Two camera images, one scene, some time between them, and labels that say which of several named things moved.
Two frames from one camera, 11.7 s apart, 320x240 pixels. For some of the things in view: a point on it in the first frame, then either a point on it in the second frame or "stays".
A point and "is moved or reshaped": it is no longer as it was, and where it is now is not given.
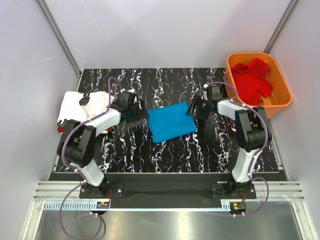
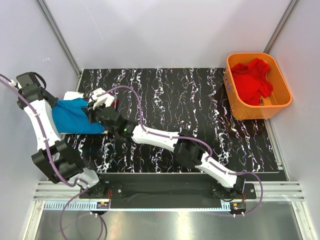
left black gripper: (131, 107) to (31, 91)
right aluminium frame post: (282, 23) stays
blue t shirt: (170, 122) to (69, 117)
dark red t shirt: (62, 129) is moved or reshaped
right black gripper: (197, 108) to (92, 114)
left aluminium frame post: (63, 41) stays
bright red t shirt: (251, 82) stays
